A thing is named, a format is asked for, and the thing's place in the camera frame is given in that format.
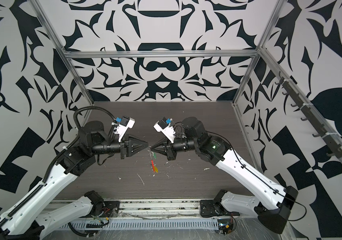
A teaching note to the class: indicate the white slotted cable duct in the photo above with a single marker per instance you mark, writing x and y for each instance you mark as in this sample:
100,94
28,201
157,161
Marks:
165,224

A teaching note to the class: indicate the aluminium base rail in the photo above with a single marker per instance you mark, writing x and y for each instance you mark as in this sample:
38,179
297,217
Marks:
150,209

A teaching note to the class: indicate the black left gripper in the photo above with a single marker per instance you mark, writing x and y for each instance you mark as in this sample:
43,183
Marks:
124,147

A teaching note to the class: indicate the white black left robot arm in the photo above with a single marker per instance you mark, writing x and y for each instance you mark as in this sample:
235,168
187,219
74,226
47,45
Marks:
26,220

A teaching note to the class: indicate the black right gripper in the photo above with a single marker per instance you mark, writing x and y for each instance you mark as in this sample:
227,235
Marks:
169,150

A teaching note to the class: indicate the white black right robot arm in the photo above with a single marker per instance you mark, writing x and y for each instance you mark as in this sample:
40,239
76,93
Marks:
270,202

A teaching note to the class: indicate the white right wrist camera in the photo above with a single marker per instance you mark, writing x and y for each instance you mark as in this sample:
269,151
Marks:
164,126

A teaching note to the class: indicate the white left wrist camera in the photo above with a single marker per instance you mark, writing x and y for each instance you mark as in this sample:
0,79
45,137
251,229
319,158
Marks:
122,125

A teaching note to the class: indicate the grey wall hook rack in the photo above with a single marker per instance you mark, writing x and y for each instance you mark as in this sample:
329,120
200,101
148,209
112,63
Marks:
313,116

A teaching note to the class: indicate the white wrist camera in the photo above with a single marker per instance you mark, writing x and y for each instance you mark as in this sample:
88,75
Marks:
164,126
122,125

